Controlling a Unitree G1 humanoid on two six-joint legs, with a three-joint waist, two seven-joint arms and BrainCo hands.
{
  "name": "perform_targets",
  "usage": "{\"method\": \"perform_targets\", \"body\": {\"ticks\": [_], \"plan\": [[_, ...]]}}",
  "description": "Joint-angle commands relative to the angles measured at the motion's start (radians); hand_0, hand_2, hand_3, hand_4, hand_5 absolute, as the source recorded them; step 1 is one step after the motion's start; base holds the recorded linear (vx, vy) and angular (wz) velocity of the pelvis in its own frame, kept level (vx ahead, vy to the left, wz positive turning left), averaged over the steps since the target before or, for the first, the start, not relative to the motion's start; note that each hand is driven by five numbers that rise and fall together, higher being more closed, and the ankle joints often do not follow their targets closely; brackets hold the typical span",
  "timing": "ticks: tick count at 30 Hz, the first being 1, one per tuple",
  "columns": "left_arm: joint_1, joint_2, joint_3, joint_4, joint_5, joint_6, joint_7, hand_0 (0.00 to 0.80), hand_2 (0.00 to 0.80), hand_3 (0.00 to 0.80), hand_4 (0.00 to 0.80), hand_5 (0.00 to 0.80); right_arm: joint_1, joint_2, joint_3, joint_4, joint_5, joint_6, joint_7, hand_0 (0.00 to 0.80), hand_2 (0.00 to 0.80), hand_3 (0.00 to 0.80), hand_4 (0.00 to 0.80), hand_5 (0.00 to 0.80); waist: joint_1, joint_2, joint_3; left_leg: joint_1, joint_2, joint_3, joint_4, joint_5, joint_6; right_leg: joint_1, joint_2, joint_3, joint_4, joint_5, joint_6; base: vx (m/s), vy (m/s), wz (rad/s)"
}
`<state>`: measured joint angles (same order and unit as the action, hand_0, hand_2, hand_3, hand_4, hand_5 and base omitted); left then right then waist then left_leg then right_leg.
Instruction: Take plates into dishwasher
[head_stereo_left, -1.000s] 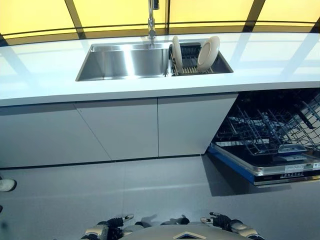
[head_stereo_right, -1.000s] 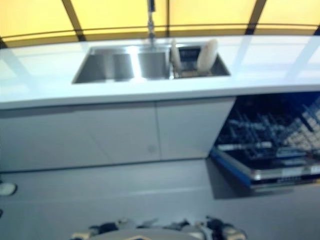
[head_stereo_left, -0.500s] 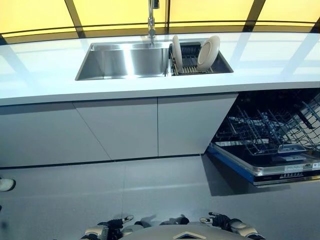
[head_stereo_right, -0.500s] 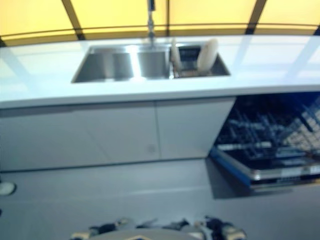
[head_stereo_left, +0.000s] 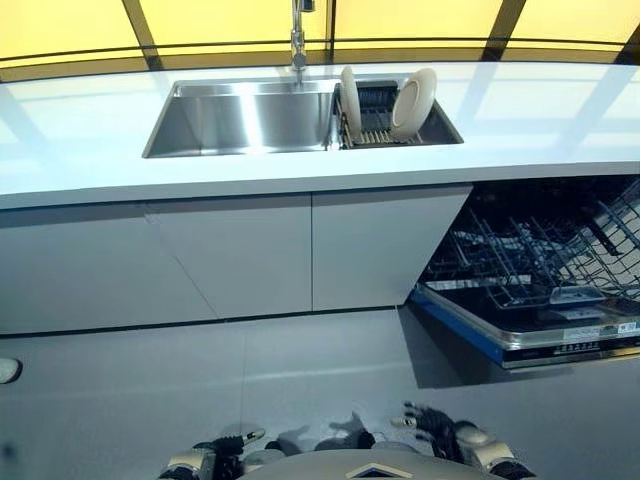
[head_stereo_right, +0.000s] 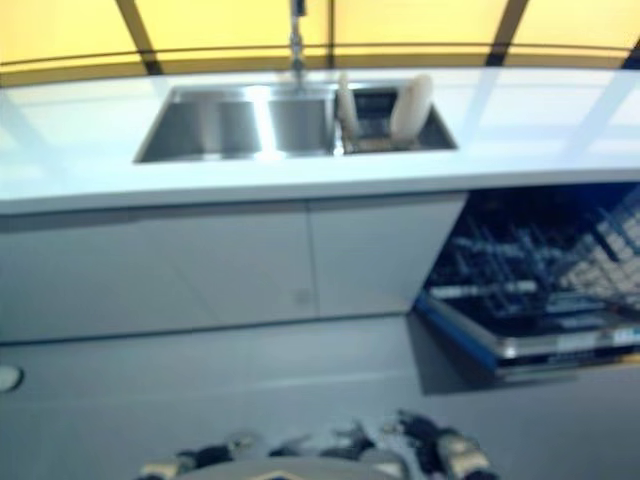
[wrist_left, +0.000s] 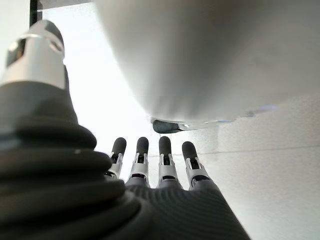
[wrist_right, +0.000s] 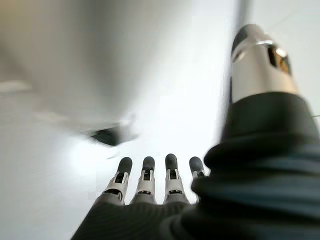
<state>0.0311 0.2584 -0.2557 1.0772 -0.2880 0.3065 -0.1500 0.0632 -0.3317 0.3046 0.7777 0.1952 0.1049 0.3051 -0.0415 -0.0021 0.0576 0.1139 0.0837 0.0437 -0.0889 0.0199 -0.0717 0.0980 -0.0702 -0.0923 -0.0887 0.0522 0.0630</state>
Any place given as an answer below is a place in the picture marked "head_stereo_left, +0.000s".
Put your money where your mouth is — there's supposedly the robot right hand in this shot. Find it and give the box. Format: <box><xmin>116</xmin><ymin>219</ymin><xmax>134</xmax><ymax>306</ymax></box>
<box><xmin>389</xmin><ymin>399</ymin><xmax>464</xmax><ymax>459</ymax></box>

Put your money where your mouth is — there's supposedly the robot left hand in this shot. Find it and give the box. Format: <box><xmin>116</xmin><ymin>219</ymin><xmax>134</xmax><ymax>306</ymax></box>
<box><xmin>193</xmin><ymin>427</ymin><xmax>267</xmax><ymax>474</ymax></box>

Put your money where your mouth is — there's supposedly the dishwasher door with control panel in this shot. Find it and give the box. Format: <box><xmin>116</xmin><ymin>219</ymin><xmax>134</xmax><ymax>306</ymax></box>
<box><xmin>408</xmin><ymin>279</ymin><xmax>640</xmax><ymax>372</ymax></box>

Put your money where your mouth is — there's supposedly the grey robot torso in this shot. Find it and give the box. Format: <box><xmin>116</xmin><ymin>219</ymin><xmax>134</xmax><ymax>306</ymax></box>
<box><xmin>234</xmin><ymin>424</ymin><xmax>471</xmax><ymax>480</ymax></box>

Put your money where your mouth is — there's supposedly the white cabinet door narrow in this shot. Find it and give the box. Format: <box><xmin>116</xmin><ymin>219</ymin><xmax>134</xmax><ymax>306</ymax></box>
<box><xmin>311</xmin><ymin>183</ymin><xmax>474</xmax><ymax>312</ymax></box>

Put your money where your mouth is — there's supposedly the white cabinet door wide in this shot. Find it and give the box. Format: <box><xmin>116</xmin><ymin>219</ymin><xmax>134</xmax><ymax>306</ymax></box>
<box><xmin>147</xmin><ymin>193</ymin><xmax>314</xmax><ymax>319</ymax></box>

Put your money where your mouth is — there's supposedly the white cabinet door angled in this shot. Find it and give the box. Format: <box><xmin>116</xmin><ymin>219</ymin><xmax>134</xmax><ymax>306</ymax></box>
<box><xmin>0</xmin><ymin>203</ymin><xmax>219</xmax><ymax>335</ymax></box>

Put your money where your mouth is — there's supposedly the white round object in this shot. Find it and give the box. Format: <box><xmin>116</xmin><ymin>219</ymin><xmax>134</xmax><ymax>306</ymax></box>
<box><xmin>0</xmin><ymin>357</ymin><xmax>23</xmax><ymax>385</ymax></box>

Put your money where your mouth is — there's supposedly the black sink drying rack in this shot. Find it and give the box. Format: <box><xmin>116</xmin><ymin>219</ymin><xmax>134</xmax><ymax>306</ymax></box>
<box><xmin>333</xmin><ymin>78</ymin><xmax>464</xmax><ymax>150</ymax></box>

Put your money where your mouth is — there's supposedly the white plate leaning tilted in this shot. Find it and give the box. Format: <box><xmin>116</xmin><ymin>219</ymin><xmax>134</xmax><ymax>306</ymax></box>
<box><xmin>391</xmin><ymin>67</ymin><xmax>438</xmax><ymax>130</ymax></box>

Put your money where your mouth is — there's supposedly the stainless steel sink basin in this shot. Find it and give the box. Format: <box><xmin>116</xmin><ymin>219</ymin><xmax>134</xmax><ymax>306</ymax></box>
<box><xmin>142</xmin><ymin>79</ymin><xmax>337</xmax><ymax>159</ymax></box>

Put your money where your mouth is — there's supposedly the white plate standing upright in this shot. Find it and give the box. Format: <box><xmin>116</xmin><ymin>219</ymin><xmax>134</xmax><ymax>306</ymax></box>
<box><xmin>340</xmin><ymin>65</ymin><xmax>362</xmax><ymax>137</ymax></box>

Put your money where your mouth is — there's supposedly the chrome kitchen faucet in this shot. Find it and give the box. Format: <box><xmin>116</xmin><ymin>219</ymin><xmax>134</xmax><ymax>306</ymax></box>
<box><xmin>289</xmin><ymin>0</ymin><xmax>317</xmax><ymax>90</ymax></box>

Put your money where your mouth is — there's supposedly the dishwasher wire rack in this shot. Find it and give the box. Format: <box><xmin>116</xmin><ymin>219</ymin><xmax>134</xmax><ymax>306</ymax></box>
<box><xmin>424</xmin><ymin>185</ymin><xmax>640</xmax><ymax>312</ymax></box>

